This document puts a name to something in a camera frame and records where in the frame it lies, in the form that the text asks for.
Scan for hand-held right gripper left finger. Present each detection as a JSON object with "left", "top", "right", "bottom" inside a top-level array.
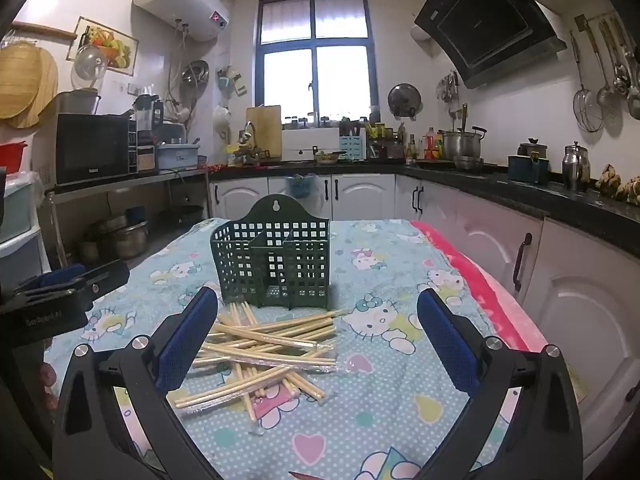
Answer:
[{"left": 52, "top": 287, "right": 221, "bottom": 480}]

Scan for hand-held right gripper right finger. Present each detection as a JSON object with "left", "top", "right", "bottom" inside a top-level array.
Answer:
[{"left": 416, "top": 288, "right": 585, "bottom": 480}]

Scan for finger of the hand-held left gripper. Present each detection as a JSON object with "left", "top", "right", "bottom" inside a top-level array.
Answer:
[
  {"left": 37, "top": 263, "right": 88, "bottom": 289},
  {"left": 14, "top": 261, "right": 132, "bottom": 310}
]

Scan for bunch of wooden chopsticks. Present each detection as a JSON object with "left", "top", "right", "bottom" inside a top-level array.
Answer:
[{"left": 167, "top": 300, "right": 353, "bottom": 423}]

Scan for green plastic utensil holder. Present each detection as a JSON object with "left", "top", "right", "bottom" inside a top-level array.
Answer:
[{"left": 210, "top": 195, "right": 332, "bottom": 311}]

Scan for bunch of hanging utensils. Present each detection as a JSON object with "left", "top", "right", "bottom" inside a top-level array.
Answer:
[{"left": 436, "top": 71, "right": 461, "bottom": 117}]

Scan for large steel cooking pot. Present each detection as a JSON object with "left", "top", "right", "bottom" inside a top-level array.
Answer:
[{"left": 107, "top": 220, "right": 150, "bottom": 260}]

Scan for cartoon cat printed blanket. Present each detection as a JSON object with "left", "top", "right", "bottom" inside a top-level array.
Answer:
[{"left": 45, "top": 217, "right": 546, "bottom": 480}]

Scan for steel shelf table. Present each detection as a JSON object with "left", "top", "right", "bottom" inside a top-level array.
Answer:
[{"left": 45, "top": 167, "right": 210, "bottom": 271}]

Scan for black wok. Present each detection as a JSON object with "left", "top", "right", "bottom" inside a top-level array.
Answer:
[{"left": 160, "top": 205, "right": 205, "bottom": 231}]

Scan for red plastic basin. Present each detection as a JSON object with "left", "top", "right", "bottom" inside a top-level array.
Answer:
[{"left": 0, "top": 141, "right": 28, "bottom": 173}]

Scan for black microwave oven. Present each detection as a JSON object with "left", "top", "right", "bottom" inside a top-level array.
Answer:
[{"left": 55, "top": 112, "right": 132, "bottom": 186}]

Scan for blue dish tub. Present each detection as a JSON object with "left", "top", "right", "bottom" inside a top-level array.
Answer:
[{"left": 155, "top": 142, "right": 201, "bottom": 171}]

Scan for black blender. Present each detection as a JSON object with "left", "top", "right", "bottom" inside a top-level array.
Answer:
[{"left": 132, "top": 94, "right": 165, "bottom": 143}]

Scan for white kitchen cabinets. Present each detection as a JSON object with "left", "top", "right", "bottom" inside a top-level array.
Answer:
[{"left": 209, "top": 170, "right": 640, "bottom": 461}]

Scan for round wooden board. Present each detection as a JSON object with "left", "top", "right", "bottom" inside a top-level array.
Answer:
[{"left": 10, "top": 47, "right": 59, "bottom": 129}]

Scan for blue enamel pot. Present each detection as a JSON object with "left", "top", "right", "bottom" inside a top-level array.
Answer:
[{"left": 507, "top": 154, "right": 550, "bottom": 186}]

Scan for white hanging jug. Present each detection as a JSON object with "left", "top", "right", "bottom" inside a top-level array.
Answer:
[{"left": 212, "top": 105, "right": 232, "bottom": 136}]

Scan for steel faucet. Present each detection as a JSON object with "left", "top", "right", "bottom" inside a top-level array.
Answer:
[{"left": 235, "top": 121, "right": 271, "bottom": 161}]

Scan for orange oil bottle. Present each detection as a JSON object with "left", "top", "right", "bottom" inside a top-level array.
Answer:
[{"left": 424, "top": 127, "right": 443, "bottom": 160}]

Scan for steel stockpot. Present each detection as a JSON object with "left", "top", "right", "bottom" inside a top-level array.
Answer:
[{"left": 439, "top": 126, "right": 488, "bottom": 161}]

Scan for glass pot lid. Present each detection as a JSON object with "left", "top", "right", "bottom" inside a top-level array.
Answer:
[{"left": 70, "top": 44, "right": 107, "bottom": 91}]

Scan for cluster of condiment jars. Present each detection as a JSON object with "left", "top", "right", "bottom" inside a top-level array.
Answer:
[{"left": 365, "top": 120, "right": 406, "bottom": 160}]

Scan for dark lidded kettle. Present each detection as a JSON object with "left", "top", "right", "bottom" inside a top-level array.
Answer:
[{"left": 517, "top": 137, "right": 548, "bottom": 158}]

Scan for wooden cutting board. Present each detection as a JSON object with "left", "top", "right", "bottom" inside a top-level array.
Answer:
[{"left": 246, "top": 105, "right": 282, "bottom": 157}]

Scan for light blue knife block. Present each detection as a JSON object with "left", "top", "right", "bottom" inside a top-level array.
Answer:
[{"left": 339, "top": 134, "right": 362, "bottom": 161}]

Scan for steel thermos jug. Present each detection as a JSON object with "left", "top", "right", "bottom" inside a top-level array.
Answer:
[{"left": 564, "top": 141, "right": 591, "bottom": 192}]

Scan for hanging steel basin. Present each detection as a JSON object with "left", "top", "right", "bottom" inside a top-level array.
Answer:
[{"left": 181, "top": 59, "right": 210, "bottom": 86}]

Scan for teal hanging brush holder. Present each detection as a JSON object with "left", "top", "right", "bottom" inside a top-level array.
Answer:
[{"left": 217, "top": 65, "right": 248, "bottom": 97}]

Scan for pile of ginger roots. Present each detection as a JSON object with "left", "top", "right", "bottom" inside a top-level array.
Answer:
[{"left": 595, "top": 164, "right": 640, "bottom": 203}]

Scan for white countertop box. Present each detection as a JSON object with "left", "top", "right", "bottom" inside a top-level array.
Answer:
[{"left": 281, "top": 127, "right": 343, "bottom": 158}]

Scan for wooden rolling pin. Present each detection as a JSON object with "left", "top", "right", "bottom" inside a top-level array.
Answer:
[{"left": 10, "top": 21, "right": 78, "bottom": 40}]

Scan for dark hanging pan lid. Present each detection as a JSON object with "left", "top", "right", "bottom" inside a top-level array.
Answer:
[{"left": 387, "top": 83, "right": 422, "bottom": 121}]

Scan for row of spice jars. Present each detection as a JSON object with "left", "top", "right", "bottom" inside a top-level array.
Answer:
[{"left": 284, "top": 114, "right": 341, "bottom": 128}]

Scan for white water heater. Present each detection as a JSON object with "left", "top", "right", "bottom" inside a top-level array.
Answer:
[{"left": 132, "top": 0, "right": 232, "bottom": 43}]

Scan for hanging steel ladle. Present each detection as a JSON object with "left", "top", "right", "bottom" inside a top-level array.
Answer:
[
  {"left": 597, "top": 19, "right": 630, "bottom": 95},
  {"left": 575, "top": 15, "right": 615, "bottom": 108},
  {"left": 614, "top": 12, "right": 640, "bottom": 121}
]

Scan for blue framed window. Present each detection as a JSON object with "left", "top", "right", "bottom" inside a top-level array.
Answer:
[{"left": 257, "top": 0, "right": 375, "bottom": 131}]

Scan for black range hood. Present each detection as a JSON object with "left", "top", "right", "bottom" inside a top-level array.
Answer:
[{"left": 414, "top": 0, "right": 568, "bottom": 90}]

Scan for fruit wall picture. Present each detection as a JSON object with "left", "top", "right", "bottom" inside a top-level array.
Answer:
[{"left": 67, "top": 16, "right": 139, "bottom": 77}]

